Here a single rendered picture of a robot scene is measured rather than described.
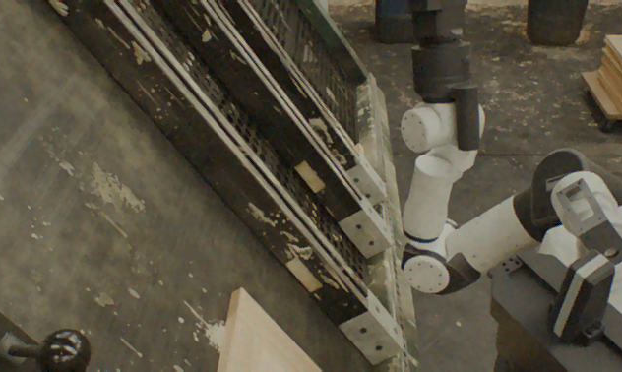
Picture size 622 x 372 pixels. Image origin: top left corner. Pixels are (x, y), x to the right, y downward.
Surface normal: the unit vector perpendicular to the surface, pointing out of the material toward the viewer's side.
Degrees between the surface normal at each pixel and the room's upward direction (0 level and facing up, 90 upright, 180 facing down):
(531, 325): 16
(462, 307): 0
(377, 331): 90
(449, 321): 0
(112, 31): 90
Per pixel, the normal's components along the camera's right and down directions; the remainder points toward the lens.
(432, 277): -0.37, 0.51
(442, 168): 0.07, -0.81
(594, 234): -0.03, 0.54
